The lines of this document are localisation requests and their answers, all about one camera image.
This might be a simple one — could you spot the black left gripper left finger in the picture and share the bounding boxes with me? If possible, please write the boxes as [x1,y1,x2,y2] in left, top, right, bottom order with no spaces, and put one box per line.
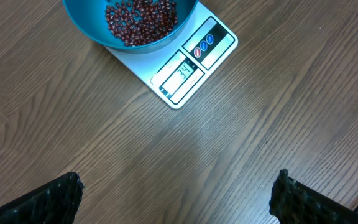
[0,172,85,224]

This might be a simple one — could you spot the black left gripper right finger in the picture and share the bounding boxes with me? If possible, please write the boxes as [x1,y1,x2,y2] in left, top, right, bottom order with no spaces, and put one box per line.
[269,169,358,224]

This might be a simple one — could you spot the red beans in bowl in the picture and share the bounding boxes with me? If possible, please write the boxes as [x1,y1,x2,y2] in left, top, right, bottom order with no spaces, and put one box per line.
[105,0,178,47]

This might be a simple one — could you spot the blue bowl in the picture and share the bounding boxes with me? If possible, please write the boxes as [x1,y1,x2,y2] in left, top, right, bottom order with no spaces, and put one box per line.
[63,0,198,54]

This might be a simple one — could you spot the white kitchen scale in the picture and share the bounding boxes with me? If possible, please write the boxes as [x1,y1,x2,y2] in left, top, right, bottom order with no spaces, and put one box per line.
[108,2,238,109]

